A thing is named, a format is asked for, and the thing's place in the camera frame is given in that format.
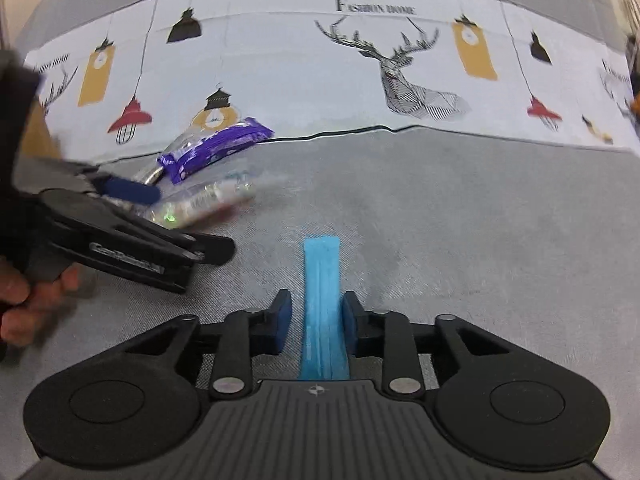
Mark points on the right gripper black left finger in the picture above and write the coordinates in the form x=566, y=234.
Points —
x=242, y=336

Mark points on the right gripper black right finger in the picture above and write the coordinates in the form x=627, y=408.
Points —
x=389, y=337

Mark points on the light blue snack packet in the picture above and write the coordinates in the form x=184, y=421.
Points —
x=324, y=354

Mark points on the clear bag of candies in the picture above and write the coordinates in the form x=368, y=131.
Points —
x=203, y=200

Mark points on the purple snack bar wrapper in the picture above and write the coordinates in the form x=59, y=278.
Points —
x=253, y=131

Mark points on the silver foil snack packet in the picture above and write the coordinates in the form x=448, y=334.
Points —
x=190, y=152

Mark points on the person's left hand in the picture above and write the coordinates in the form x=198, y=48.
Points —
x=30, y=308

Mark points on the brown cardboard box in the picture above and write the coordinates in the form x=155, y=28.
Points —
x=36, y=139

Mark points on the white printed sofa cover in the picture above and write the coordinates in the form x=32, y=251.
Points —
x=129, y=83

